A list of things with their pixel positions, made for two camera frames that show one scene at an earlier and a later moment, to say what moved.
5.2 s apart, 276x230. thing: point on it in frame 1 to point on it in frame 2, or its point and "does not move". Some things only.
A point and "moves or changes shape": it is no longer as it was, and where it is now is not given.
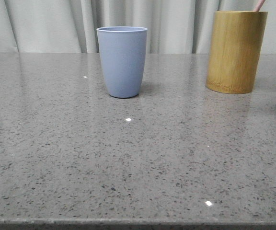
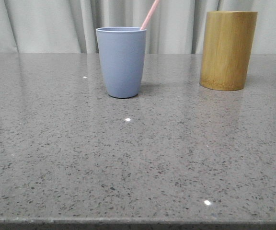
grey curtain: [70, 27] does not move
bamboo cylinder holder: [235, 51] moves or changes shape
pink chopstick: [259, 5] to [149, 14]
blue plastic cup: [123, 51] does not move
